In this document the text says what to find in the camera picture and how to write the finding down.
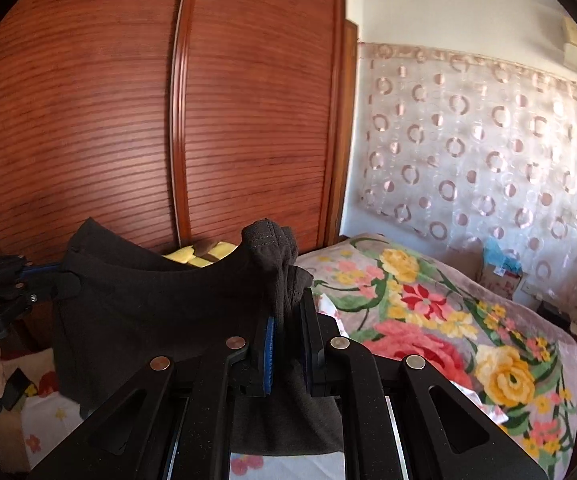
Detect yellow pillow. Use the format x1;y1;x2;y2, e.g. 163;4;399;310
161;240;240;269

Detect grey floral blanket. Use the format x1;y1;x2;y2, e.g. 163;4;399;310
295;233;577;477

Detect small dark box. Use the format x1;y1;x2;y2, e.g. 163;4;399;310
537;298;572;327

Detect white floral bed sheet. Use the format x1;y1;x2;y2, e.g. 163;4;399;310
0;292;511;480

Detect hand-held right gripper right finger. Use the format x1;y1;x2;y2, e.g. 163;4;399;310
288;287;549;480

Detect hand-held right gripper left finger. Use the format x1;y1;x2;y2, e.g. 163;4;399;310
28;287;282;480

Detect black pants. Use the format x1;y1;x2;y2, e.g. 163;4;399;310
51;217;345;457

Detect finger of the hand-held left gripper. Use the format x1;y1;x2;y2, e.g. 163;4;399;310
18;261;67;284
18;280;64;307

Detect sheer ring-patterned curtain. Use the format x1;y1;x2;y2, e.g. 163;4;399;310
341;42;577;321

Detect blue plastic bag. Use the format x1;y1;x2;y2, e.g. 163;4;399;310
483;236;520;272

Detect wooden slatted wardrobe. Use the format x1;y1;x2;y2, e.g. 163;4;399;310
0;0;359;356

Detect cardboard box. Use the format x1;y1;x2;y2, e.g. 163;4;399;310
479;255;525;302

